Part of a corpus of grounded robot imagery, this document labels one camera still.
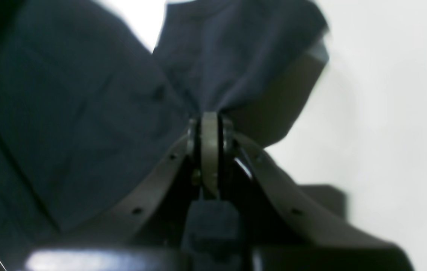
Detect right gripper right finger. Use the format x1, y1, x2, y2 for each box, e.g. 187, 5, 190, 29
221, 119, 413, 271

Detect black T-shirt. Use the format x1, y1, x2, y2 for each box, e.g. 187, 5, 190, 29
0, 0, 327, 271

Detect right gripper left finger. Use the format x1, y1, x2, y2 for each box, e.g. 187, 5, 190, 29
63, 119, 198, 247

